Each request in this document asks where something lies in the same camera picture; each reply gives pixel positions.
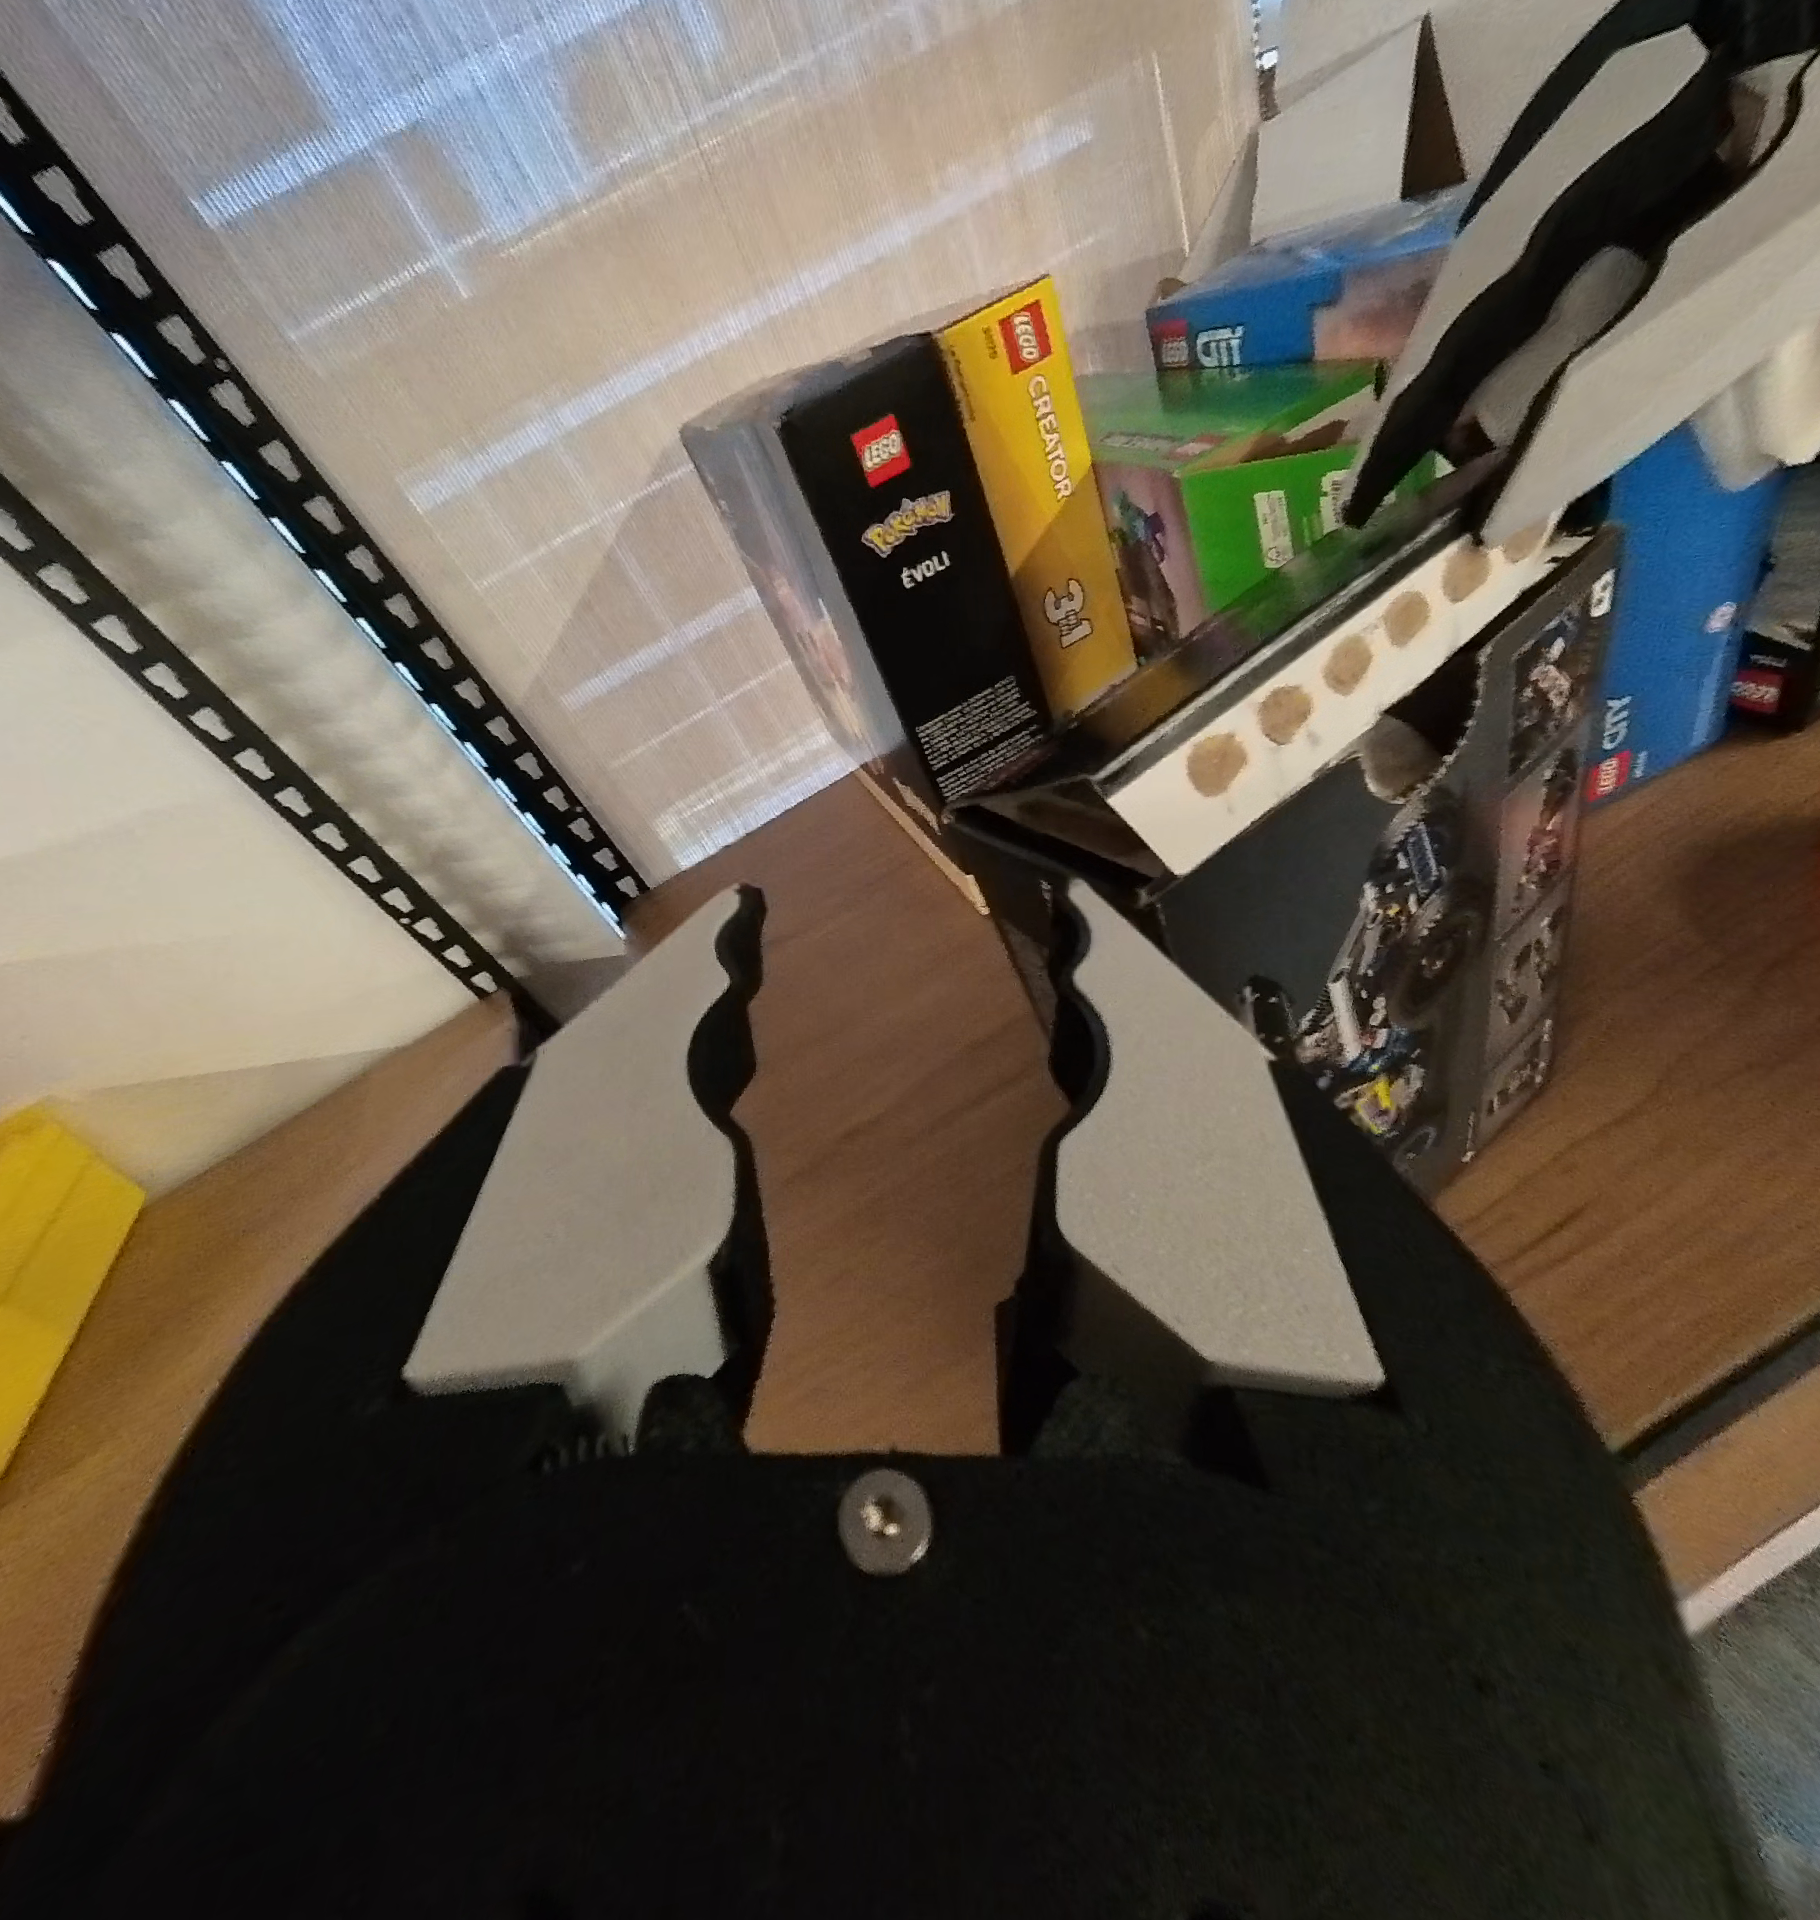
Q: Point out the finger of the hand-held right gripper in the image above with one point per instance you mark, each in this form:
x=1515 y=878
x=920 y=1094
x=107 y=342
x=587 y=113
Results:
x=1514 y=239
x=1719 y=303

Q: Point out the green toy box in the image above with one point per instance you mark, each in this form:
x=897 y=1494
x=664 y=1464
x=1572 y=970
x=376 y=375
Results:
x=1258 y=508

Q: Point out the grey black vehicle toy box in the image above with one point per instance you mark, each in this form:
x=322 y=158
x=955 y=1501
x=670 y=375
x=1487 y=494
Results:
x=1390 y=931

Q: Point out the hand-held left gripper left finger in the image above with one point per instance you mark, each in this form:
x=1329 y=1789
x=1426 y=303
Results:
x=582 y=1214

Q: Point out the small black toy box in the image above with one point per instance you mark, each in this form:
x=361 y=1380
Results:
x=1808 y=631

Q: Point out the black toy box fox picture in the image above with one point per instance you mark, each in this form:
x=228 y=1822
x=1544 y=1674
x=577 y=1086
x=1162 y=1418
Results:
x=912 y=554

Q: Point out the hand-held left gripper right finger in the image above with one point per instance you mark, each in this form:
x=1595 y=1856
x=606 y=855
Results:
x=1210 y=1214

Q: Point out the blue toy box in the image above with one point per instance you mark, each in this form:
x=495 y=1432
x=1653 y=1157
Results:
x=1672 y=631
x=1300 y=303

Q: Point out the yellow toy box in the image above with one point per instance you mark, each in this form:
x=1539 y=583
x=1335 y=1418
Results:
x=1046 y=453

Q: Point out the wooden desk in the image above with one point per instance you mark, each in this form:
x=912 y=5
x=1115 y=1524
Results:
x=879 y=1125

